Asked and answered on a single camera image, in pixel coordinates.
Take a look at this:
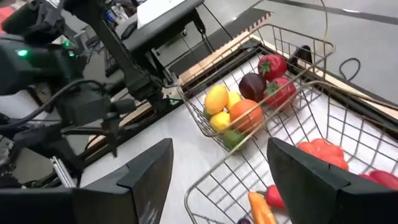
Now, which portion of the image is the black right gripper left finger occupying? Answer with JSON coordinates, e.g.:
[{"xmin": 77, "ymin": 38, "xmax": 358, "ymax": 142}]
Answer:
[{"xmin": 0, "ymin": 138, "xmax": 174, "ymax": 224}]

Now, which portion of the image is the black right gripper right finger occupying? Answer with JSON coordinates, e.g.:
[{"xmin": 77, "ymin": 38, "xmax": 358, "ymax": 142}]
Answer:
[{"xmin": 267, "ymin": 137, "xmax": 398, "ymax": 224}]

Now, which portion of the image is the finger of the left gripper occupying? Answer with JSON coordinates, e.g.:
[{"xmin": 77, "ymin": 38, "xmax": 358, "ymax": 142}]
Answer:
[
  {"xmin": 110, "ymin": 98, "xmax": 137, "ymax": 115},
  {"xmin": 104, "ymin": 113, "xmax": 119, "ymax": 158}
]

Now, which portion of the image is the red chili pepper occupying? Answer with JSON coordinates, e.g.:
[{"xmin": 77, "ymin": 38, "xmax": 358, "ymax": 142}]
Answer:
[{"xmin": 265, "ymin": 184, "xmax": 286, "ymax": 209}]

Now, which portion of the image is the red bell pepper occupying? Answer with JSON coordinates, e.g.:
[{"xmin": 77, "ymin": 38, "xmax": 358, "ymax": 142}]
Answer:
[{"xmin": 359, "ymin": 169, "xmax": 398, "ymax": 190}]

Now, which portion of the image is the large yellow lemon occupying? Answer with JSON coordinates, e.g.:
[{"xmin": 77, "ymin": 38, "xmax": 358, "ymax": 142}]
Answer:
[{"xmin": 203, "ymin": 83, "xmax": 230, "ymax": 116}]

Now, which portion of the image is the small yellow lemon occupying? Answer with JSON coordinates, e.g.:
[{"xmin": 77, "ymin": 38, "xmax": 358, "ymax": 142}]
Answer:
[
  {"xmin": 225, "ymin": 90, "xmax": 243, "ymax": 112},
  {"xmin": 209, "ymin": 111, "xmax": 231, "ymax": 133}
]

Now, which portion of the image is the orange fruit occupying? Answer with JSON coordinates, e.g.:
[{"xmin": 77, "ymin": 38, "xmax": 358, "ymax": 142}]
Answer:
[{"xmin": 229, "ymin": 98, "xmax": 264, "ymax": 134}]

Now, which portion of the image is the red strawberry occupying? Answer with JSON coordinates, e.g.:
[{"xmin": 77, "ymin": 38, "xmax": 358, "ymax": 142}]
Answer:
[
  {"xmin": 264, "ymin": 77, "xmax": 297, "ymax": 109},
  {"xmin": 257, "ymin": 53, "xmax": 288, "ymax": 82}
]

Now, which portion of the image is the dark red plum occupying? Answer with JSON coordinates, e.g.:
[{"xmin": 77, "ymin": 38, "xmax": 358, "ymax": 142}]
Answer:
[{"xmin": 238, "ymin": 72, "xmax": 267, "ymax": 103}]

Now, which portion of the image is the silver aluminium extrusion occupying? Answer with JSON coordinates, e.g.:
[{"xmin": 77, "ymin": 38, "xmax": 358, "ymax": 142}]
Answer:
[{"xmin": 51, "ymin": 155, "xmax": 77, "ymax": 189}]

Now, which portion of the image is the orange bell pepper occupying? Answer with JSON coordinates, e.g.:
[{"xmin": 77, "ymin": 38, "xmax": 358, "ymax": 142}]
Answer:
[{"xmin": 297, "ymin": 138, "xmax": 349, "ymax": 171}]

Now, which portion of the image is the long orange pepper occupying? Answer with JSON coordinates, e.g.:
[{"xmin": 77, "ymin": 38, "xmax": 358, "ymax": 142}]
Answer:
[{"xmin": 248, "ymin": 191, "xmax": 278, "ymax": 224}]

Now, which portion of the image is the black desk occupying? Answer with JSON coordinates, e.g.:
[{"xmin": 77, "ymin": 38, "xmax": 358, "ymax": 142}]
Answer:
[{"xmin": 121, "ymin": 0, "xmax": 206, "ymax": 55}]

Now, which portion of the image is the white paper sheet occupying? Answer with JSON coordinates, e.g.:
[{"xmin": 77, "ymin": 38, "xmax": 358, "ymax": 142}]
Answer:
[{"xmin": 136, "ymin": 0, "xmax": 187, "ymax": 29}]

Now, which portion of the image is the black table clamp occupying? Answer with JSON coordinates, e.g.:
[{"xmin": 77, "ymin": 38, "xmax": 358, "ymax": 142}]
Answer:
[{"xmin": 289, "ymin": 45, "xmax": 313, "ymax": 68}]

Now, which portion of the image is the large gold wire basket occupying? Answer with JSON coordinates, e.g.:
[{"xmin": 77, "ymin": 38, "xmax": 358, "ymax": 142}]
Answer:
[{"xmin": 183, "ymin": 80, "xmax": 398, "ymax": 224}]

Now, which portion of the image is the small gold wire basket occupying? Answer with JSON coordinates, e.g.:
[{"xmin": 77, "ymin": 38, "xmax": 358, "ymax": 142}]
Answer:
[{"xmin": 176, "ymin": 24, "xmax": 336, "ymax": 152}]

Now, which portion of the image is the black floor cable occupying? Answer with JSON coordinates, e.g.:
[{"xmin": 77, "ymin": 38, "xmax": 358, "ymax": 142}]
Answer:
[{"xmin": 338, "ymin": 57, "xmax": 362, "ymax": 82}]

